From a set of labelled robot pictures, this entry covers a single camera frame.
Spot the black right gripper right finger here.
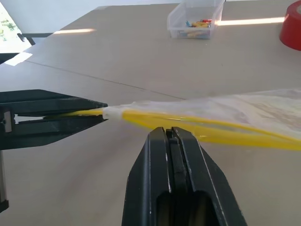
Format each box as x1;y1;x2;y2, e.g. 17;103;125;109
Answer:
165;126;248;226

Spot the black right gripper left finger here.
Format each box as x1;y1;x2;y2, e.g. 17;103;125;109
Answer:
121;126;176;226

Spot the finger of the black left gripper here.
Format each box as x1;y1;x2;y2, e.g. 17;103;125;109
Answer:
0;89;109;117
0;115;109;151

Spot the clear plastic bag yellow zipper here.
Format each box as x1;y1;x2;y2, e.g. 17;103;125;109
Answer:
44;88;301;152

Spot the small colourful parts pile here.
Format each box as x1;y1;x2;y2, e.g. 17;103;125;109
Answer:
184;18;214;30

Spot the clear plastic storage bin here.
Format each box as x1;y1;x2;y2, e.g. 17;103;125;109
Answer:
167;0;226;40

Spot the red tape roll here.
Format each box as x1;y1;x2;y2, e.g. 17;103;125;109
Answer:
279;0;301;51

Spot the black metal frame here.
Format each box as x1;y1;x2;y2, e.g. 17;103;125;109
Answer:
16;32;55;46

